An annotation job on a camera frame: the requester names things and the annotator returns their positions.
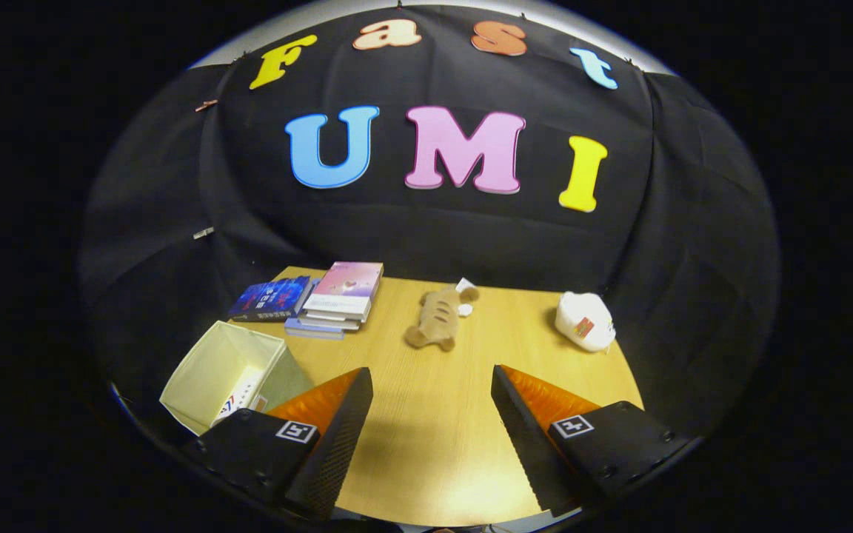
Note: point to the pink cover book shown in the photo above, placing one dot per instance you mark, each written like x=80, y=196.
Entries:
x=345, y=285

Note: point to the green fabric storage box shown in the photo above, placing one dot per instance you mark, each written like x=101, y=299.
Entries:
x=197, y=377

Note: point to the white pouch with red label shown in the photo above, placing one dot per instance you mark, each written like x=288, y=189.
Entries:
x=582, y=318

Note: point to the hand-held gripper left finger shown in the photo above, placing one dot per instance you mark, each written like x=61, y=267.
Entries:
x=330, y=459

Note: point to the copper clip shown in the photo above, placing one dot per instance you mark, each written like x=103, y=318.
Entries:
x=206, y=105

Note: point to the thin white book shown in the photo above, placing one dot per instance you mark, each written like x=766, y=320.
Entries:
x=326, y=320
x=312, y=331

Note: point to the white canvas shoe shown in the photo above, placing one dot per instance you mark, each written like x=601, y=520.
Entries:
x=238, y=396

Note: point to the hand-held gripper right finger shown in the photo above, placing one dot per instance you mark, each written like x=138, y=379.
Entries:
x=534, y=459

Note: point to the silver clip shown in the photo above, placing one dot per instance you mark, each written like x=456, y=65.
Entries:
x=203, y=233

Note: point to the brown plush toy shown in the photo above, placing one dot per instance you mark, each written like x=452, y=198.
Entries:
x=437, y=318

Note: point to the dark blue book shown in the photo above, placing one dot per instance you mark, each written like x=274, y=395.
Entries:
x=271, y=297

